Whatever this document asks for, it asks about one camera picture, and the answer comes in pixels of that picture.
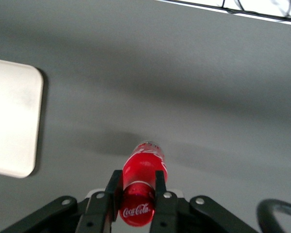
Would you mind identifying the white rounded plastic tray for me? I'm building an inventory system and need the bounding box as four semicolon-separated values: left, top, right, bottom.
0;57;44;179

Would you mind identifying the thick black looped cable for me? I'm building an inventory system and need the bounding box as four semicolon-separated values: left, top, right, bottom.
256;199;291;233

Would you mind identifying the red coke bottle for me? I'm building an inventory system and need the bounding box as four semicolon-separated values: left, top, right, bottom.
118;140;169;227

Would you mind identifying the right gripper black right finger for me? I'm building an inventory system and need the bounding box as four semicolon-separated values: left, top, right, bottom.
149;170;179;233

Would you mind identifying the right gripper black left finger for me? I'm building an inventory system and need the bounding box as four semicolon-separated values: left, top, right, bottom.
75;169;124;233

